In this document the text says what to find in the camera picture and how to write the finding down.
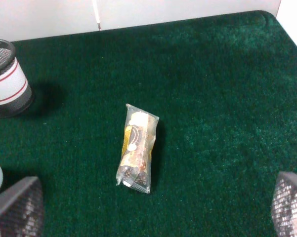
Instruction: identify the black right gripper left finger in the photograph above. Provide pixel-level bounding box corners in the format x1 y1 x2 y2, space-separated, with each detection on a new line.
0 176 44 237

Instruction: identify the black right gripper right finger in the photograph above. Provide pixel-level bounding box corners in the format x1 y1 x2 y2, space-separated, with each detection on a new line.
271 171 297 237

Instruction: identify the black mesh pen holder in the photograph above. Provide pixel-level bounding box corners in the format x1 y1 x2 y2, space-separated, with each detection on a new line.
0 39 34 118

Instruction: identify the clear wrapped snack packet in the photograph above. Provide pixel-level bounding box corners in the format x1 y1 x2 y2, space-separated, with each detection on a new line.
116 104 159 194

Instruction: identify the green felt table cloth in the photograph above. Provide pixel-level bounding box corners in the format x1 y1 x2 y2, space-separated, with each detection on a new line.
0 11 297 237

